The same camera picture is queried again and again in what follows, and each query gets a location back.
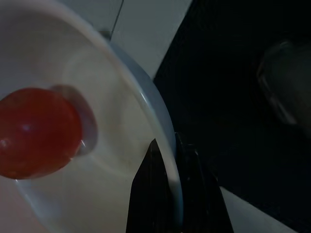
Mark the black floor mat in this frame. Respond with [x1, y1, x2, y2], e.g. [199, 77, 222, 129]
[154, 0, 311, 233]

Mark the white ceramic bowl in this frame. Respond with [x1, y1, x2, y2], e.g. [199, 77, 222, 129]
[0, 0, 184, 233]

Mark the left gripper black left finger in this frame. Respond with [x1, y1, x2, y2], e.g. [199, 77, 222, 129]
[125, 138, 180, 233]

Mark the red tomato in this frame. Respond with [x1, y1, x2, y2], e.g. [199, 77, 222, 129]
[0, 87, 83, 180]

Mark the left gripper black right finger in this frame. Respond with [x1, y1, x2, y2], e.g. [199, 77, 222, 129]
[174, 132, 235, 233]

